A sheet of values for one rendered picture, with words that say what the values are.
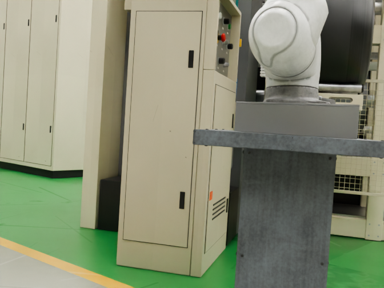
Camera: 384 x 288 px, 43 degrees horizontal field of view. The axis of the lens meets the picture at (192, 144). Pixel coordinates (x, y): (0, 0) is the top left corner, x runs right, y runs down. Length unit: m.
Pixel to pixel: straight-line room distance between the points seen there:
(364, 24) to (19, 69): 4.19
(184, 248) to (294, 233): 0.87
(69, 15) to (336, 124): 4.33
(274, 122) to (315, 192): 0.22
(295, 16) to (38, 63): 4.55
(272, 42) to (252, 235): 0.53
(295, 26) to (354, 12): 1.36
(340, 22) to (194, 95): 0.85
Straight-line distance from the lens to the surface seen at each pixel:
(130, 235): 2.23
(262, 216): 1.37
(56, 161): 5.28
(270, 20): 1.20
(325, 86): 2.62
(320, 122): 1.34
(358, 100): 2.59
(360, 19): 2.53
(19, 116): 5.80
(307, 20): 1.23
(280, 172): 1.35
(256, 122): 1.33
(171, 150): 2.12
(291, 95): 1.40
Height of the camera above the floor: 0.66
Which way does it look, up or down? 2 degrees down
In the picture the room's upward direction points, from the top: 4 degrees clockwise
